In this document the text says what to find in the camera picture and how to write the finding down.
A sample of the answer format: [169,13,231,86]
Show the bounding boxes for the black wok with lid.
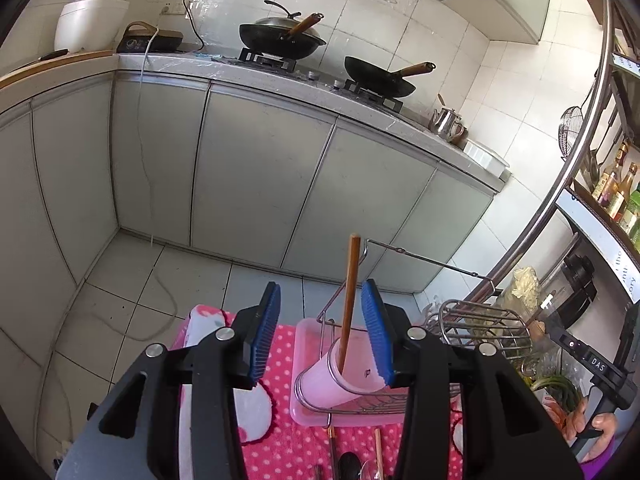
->
[239,0,326,61]

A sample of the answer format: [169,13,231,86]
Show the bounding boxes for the sauce bottles on shelf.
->
[591,141,639,244]

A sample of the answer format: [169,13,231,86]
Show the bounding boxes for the person's right hand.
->
[563,398,618,463]

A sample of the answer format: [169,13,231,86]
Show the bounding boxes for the pink polka dot cloth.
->
[171,304,463,479]

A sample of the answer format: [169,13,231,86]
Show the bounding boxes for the wooden cutting board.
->
[0,50,115,90]

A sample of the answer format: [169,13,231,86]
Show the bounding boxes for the black power cable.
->
[182,0,216,53]

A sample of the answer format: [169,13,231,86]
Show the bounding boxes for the black wok wooden handle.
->
[344,56,436,99]

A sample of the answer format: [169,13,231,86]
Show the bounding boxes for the white rice cooker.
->
[53,0,129,53]

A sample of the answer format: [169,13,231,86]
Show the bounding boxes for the black blender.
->
[546,254,597,330]

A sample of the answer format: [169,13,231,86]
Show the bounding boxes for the chrome wire utensil rack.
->
[293,237,534,428]

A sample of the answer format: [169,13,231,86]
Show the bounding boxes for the black electric griddle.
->
[116,21,183,54]

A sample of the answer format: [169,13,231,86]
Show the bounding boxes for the black plastic spoon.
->
[337,452,361,480]

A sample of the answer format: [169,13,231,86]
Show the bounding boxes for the stainless steel kettle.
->
[430,93,466,143]

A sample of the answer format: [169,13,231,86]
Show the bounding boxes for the white container on counter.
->
[463,139,509,178]

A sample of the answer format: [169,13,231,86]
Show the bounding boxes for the napa cabbage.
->
[499,266,540,318]

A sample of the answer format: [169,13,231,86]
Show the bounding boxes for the left pink plastic cup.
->
[298,332,385,410]

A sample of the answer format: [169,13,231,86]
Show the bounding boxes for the light brown wooden chopstick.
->
[374,427,385,480]

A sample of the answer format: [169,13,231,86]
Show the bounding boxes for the wire skimmer strainer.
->
[558,106,584,160]

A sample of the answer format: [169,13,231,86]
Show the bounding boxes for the metal shelf rack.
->
[464,0,640,311]

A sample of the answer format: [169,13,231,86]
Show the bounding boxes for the green scallions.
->
[529,375,582,412]

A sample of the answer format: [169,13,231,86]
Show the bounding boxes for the dark chopstick gold band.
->
[326,426,338,480]

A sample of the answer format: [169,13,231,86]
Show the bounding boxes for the gas stove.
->
[208,48,404,114]

